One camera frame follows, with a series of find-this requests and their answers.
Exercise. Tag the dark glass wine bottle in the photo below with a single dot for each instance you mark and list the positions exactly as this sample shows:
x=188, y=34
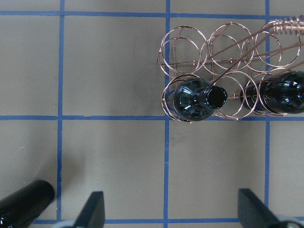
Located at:
x=21, y=208

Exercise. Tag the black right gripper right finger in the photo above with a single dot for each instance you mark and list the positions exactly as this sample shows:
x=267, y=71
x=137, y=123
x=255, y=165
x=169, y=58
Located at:
x=253, y=213

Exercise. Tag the copper wire wine basket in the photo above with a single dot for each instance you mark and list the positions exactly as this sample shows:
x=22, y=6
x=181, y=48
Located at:
x=232, y=57

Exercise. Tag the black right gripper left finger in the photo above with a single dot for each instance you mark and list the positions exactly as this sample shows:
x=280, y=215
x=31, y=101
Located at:
x=92, y=214

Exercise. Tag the dark wine bottle in basket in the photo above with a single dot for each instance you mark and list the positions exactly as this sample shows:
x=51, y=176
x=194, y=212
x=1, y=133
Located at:
x=197, y=99

